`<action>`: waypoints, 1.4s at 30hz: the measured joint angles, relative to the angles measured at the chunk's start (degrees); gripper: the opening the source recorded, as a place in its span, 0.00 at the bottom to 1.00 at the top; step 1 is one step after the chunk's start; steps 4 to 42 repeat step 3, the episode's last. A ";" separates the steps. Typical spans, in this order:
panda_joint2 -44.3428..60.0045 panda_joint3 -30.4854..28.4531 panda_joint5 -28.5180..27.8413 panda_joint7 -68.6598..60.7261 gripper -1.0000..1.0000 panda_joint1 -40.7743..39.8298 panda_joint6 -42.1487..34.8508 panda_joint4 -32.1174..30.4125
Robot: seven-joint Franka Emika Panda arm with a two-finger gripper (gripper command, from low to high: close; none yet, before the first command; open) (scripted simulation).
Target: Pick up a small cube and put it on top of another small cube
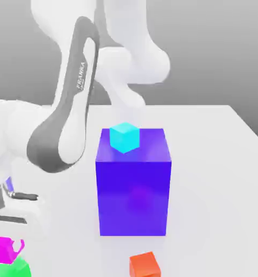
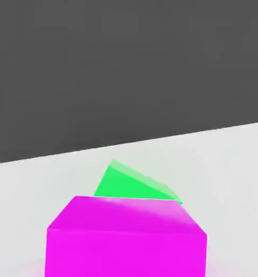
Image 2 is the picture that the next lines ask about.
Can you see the small magenta cube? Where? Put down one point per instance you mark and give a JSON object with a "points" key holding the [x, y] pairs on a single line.
{"points": [[126, 244]]}

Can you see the small green cube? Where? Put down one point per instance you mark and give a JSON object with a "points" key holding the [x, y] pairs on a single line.
{"points": [[128, 185]]}

